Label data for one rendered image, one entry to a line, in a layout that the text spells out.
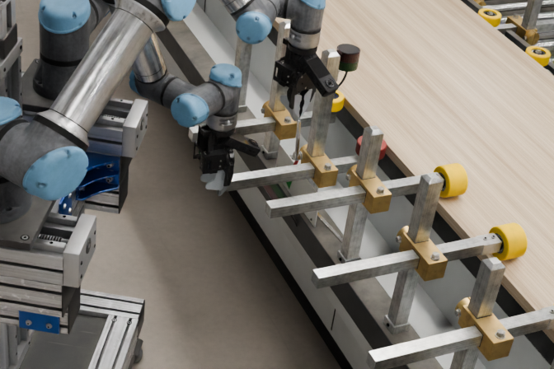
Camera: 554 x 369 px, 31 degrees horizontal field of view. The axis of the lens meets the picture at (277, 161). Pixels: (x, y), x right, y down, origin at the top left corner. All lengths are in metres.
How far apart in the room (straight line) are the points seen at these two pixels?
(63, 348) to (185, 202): 1.10
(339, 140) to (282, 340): 0.75
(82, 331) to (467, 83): 1.35
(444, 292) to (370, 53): 0.88
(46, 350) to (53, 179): 1.15
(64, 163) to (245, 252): 1.86
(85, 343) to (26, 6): 2.64
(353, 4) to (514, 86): 0.65
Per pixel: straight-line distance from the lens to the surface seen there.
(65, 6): 2.41
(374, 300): 2.49
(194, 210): 3.86
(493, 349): 2.07
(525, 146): 2.84
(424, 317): 2.61
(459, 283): 2.54
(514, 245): 2.35
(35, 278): 2.14
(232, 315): 3.43
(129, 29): 1.96
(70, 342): 3.01
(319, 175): 2.60
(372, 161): 2.40
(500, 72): 3.19
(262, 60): 3.42
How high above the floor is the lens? 2.31
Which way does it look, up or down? 34 degrees down
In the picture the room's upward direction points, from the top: 8 degrees clockwise
